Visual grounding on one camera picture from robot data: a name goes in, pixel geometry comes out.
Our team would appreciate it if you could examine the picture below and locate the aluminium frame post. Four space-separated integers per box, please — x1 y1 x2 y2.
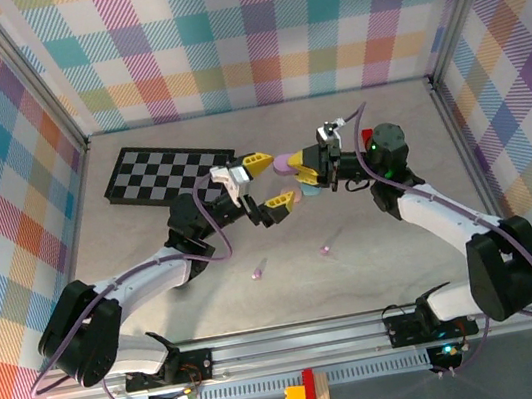
0 0 92 167
414 0 531 92

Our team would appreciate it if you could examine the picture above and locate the aluminium mounting rail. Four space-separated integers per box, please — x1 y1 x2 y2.
23 286 532 399

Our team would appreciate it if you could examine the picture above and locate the purple earbud charging case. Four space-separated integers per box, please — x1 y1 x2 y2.
270 151 300 180

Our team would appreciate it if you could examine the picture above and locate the thin black gripper wire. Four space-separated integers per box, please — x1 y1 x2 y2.
343 175 375 194

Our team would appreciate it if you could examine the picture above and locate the aluminium side floor rail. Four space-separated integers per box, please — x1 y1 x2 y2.
24 135 125 370
423 60 532 331

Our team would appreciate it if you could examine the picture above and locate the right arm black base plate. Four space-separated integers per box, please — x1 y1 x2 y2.
381 292 481 349

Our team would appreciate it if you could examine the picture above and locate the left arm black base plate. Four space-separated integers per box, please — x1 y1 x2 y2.
121 347 218 395

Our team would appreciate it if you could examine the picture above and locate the slotted grey cable duct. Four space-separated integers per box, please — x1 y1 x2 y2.
115 348 439 399

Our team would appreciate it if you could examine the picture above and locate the black grey folding chessboard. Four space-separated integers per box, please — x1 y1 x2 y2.
96 130 245 217

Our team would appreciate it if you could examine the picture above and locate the red toy brick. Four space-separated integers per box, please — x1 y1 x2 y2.
300 367 320 399

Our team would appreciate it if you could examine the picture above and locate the blue earbud charging case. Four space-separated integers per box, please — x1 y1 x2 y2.
299 181 323 200

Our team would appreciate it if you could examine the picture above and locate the wooden block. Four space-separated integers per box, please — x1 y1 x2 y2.
311 371 332 399

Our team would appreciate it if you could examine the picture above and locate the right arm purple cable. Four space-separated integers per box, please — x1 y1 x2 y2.
339 77 532 389

